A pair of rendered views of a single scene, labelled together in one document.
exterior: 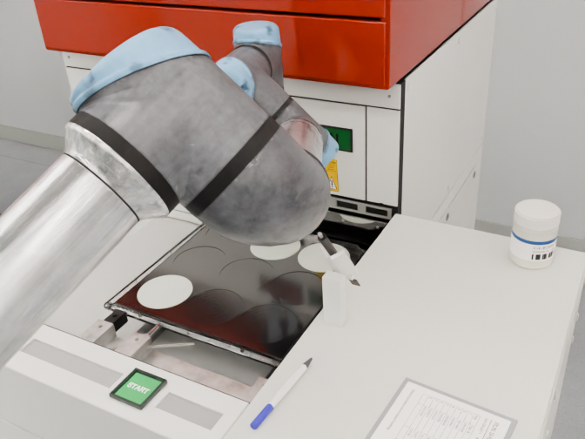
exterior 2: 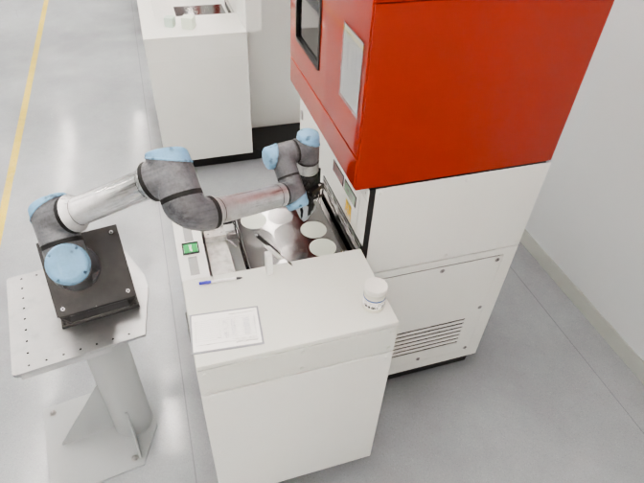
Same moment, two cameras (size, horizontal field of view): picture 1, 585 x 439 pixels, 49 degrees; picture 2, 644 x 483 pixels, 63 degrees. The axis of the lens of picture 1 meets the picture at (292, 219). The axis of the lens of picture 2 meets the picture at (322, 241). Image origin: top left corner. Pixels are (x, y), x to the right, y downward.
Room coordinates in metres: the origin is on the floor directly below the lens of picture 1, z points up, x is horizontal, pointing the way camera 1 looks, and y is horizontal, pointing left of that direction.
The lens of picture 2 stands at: (-0.08, -0.97, 2.23)
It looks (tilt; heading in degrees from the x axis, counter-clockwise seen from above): 42 degrees down; 40
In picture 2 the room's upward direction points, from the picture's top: 3 degrees clockwise
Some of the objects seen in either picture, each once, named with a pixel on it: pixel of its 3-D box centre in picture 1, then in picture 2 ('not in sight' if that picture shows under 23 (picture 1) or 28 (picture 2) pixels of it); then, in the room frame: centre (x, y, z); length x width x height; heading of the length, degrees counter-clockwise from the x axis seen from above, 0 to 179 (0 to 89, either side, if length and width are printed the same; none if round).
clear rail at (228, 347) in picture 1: (189, 334); (240, 241); (0.83, 0.18, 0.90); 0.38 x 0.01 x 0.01; 59
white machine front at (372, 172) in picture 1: (220, 151); (329, 171); (1.28, 0.14, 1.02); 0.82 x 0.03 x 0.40; 59
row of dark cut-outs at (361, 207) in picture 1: (292, 192); (340, 210); (1.18, 0.00, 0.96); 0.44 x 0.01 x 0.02; 59
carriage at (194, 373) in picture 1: (169, 383); (218, 255); (0.75, 0.21, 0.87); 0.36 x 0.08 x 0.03; 59
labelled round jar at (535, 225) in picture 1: (534, 233); (374, 295); (0.88, -0.39, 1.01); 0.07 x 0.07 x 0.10
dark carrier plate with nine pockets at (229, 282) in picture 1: (246, 274); (287, 234); (0.99, 0.09, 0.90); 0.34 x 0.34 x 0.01; 59
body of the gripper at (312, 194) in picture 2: not in sight; (308, 184); (1.04, 0.04, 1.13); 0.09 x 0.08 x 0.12; 2
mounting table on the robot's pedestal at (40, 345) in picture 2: not in sight; (85, 314); (0.30, 0.40, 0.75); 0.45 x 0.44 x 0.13; 158
